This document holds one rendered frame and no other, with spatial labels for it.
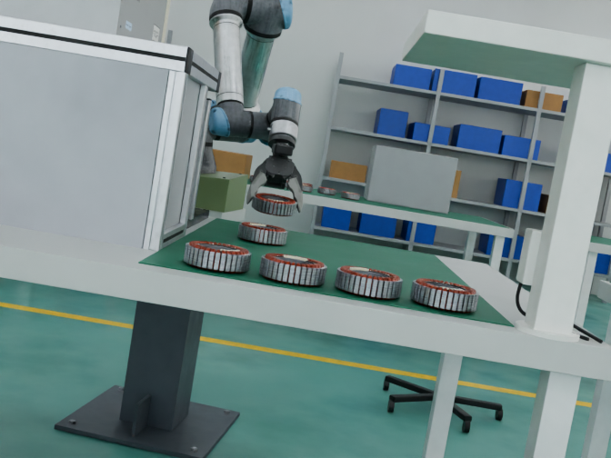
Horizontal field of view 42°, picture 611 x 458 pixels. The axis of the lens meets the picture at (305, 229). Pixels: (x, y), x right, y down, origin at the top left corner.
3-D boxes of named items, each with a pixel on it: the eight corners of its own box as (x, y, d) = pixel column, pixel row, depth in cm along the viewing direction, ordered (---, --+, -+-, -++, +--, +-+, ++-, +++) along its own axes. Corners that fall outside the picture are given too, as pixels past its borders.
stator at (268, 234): (294, 248, 182) (296, 232, 182) (250, 243, 176) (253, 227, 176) (271, 239, 192) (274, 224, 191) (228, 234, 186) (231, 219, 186)
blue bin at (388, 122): (372, 134, 837) (376, 109, 834) (398, 139, 837) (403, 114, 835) (376, 134, 795) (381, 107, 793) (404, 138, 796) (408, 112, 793)
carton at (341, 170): (328, 175, 842) (331, 159, 841) (362, 181, 842) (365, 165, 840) (328, 176, 802) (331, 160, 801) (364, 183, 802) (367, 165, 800)
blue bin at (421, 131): (405, 140, 836) (408, 123, 835) (439, 145, 837) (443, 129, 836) (412, 139, 794) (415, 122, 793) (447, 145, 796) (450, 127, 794)
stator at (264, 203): (251, 204, 208) (253, 189, 207) (294, 210, 209) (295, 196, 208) (251, 212, 197) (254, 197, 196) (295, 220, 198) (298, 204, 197)
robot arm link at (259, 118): (243, 121, 228) (254, 103, 219) (280, 124, 232) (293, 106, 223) (245, 146, 226) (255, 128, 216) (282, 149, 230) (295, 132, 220)
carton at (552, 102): (515, 109, 832) (518, 93, 830) (549, 114, 831) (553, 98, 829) (524, 106, 792) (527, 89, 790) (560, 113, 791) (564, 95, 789)
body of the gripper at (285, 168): (288, 193, 212) (293, 153, 217) (293, 178, 204) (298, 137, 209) (259, 187, 211) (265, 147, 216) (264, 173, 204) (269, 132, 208)
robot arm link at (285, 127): (300, 123, 211) (269, 117, 210) (298, 137, 209) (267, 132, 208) (295, 136, 218) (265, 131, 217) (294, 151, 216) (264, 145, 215)
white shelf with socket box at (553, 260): (363, 275, 158) (405, 42, 154) (549, 307, 157) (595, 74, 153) (374, 309, 123) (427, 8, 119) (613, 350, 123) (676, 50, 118)
